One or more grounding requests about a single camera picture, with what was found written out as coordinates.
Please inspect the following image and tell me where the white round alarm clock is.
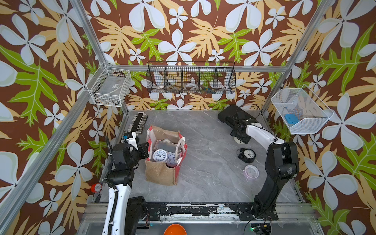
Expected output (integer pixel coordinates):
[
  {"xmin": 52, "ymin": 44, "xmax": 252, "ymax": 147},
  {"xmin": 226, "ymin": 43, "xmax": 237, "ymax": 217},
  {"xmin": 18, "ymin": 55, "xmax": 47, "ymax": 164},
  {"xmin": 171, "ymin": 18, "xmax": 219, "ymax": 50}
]
[{"xmin": 153, "ymin": 149, "xmax": 168, "ymax": 162}]

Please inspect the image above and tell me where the black plastic tool case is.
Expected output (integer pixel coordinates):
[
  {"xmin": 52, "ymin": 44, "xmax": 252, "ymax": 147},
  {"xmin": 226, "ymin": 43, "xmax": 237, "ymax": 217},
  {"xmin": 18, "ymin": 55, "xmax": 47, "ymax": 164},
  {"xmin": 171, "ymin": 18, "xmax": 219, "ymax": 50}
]
[{"xmin": 217, "ymin": 104, "xmax": 253, "ymax": 128}]

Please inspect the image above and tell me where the blue object in basket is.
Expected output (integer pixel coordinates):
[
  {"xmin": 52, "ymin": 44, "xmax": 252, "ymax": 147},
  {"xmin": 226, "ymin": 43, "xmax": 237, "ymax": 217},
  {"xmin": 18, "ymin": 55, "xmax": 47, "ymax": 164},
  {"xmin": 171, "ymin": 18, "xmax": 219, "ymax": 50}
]
[{"xmin": 285, "ymin": 114, "xmax": 300, "ymax": 126}]

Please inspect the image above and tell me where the orange bowl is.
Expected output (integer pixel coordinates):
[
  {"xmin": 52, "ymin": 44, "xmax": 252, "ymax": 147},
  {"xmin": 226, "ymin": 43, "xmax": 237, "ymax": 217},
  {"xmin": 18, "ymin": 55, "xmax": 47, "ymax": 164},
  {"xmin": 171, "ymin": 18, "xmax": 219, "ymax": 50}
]
[{"xmin": 164, "ymin": 224, "xmax": 187, "ymax": 235}]

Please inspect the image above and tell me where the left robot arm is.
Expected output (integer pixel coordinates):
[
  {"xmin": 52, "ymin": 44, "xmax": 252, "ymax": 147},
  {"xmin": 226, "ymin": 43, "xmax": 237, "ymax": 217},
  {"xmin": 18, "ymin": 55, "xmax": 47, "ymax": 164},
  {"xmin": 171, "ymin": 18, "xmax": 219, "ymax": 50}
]
[{"xmin": 102, "ymin": 132, "xmax": 149, "ymax": 235}]

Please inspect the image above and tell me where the black round alarm clock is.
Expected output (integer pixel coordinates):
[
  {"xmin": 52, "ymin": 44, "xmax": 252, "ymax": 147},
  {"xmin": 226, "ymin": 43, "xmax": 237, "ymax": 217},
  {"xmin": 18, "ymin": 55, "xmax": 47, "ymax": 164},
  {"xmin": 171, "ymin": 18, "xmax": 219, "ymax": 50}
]
[{"xmin": 237, "ymin": 148, "xmax": 256, "ymax": 164}]

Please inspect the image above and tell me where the red burlap canvas bag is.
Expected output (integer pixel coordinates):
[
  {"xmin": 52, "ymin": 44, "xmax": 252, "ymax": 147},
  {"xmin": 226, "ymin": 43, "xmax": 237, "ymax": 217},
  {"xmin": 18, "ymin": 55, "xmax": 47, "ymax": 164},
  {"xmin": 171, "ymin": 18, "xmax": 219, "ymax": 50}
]
[{"xmin": 145, "ymin": 125, "xmax": 188, "ymax": 186}]

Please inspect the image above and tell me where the beige twin-bell alarm clock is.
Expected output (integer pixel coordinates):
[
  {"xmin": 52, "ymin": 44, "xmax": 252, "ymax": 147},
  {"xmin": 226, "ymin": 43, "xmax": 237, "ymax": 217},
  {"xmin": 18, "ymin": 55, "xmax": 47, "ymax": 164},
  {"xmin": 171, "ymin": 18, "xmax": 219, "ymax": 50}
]
[{"xmin": 234, "ymin": 137, "xmax": 244, "ymax": 145}]

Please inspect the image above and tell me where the red emergency button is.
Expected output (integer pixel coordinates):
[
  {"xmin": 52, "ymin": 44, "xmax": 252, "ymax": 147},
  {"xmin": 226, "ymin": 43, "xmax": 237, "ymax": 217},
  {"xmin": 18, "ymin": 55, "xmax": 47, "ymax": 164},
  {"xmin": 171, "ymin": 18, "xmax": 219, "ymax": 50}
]
[{"xmin": 91, "ymin": 183, "xmax": 102, "ymax": 193}]

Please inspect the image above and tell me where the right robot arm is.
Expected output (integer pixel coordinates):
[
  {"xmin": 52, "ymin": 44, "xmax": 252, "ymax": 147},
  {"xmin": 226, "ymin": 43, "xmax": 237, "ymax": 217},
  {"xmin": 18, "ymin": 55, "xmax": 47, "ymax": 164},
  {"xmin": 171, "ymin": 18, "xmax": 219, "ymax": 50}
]
[{"xmin": 224, "ymin": 114, "xmax": 299, "ymax": 220}]

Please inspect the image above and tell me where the black socket set holder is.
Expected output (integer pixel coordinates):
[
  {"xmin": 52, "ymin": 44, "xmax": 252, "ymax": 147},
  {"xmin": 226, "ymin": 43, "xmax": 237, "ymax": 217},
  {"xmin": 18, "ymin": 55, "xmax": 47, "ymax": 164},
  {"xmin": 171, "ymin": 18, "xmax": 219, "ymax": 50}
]
[{"xmin": 127, "ymin": 112, "xmax": 148, "ymax": 135}]

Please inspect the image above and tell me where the white wire basket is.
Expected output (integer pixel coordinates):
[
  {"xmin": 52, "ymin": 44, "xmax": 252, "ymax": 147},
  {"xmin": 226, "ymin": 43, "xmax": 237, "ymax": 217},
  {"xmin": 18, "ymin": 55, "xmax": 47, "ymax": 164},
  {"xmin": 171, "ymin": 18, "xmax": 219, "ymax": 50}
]
[
  {"xmin": 87, "ymin": 63, "xmax": 132, "ymax": 107},
  {"xmin": 271, "ymin": 85, "xmax": 334, "ymax": 135}
]

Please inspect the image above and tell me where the pink twin-bell alarm clock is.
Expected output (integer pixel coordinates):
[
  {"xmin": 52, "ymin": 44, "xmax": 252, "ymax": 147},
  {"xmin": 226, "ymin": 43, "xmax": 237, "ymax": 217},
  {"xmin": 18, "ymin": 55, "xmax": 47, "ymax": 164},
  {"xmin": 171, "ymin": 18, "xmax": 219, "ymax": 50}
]
[{"xmin": 166, "ymin": 152, "xmax": 177, "ymax": 167}]

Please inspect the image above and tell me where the black wire basket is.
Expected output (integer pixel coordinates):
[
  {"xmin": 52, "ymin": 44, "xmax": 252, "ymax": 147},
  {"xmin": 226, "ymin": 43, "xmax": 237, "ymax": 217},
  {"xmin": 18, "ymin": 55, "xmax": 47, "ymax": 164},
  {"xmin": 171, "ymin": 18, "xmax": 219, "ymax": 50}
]
[{"xmin": 146, "ymin": 61, "xmax": 236, "ymax": 94}]

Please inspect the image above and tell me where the black mounting rail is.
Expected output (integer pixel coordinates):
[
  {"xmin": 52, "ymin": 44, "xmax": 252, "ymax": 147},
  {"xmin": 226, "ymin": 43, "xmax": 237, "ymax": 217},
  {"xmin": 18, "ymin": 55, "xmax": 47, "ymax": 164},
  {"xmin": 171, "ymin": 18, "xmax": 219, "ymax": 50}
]
[{"xmin": 129, "ymin": 202, "xmax": 279, "ymax": 221}]

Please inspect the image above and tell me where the light pink round clock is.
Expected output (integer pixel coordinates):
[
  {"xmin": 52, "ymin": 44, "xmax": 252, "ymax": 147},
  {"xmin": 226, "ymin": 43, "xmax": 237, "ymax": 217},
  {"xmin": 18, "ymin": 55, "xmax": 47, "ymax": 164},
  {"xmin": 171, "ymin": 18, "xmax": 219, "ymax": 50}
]
[{"xmin": 243, "ymin": 164, "xmax": 259, "ymax": 180}]

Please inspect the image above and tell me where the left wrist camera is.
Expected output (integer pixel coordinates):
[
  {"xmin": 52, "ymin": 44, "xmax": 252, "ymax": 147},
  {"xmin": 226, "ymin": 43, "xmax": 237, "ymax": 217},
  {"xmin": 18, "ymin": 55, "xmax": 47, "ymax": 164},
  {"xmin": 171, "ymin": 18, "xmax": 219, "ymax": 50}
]
[{"xmin": 123, "ymin": 132, "xmax": 138, "ymax": 150}]

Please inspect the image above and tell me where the white wire basket left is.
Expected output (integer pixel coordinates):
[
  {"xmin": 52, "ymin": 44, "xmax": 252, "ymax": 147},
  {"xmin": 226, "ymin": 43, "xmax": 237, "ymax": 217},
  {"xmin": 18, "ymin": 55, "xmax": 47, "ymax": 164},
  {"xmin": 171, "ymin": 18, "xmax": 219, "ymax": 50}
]
[{"xmin": 87, "ymin": 63, "xmax": 132, "ymax": 107}]

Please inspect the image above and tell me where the white wire basket right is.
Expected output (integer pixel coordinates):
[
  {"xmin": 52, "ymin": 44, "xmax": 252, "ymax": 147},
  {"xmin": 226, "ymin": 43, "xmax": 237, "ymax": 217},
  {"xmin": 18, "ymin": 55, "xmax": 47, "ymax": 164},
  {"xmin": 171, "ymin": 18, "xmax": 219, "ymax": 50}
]
[{"xmin": 271, "ymin": 85, "xmax": 334, "ymax": 135}]

